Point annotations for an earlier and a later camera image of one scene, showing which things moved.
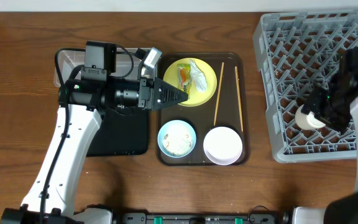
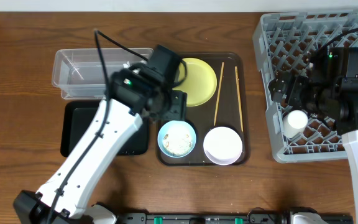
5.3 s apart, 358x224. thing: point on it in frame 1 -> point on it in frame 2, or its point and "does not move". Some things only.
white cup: [307, 122] -> [294, 123]
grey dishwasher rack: [296, 51] does not move
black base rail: [202, 218] does not move
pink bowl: [222, 145] does not move
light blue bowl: [176, 139] does not move
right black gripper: [317, 101] -> [279, 88]
